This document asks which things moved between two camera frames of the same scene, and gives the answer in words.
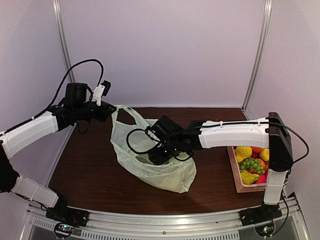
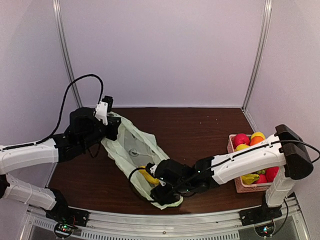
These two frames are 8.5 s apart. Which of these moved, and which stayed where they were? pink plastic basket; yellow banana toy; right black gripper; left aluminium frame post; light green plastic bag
Moved: right black gripper; light green plastic bag
Stayed: yellow banana toy; left aluminium frame post; pink plastic basket
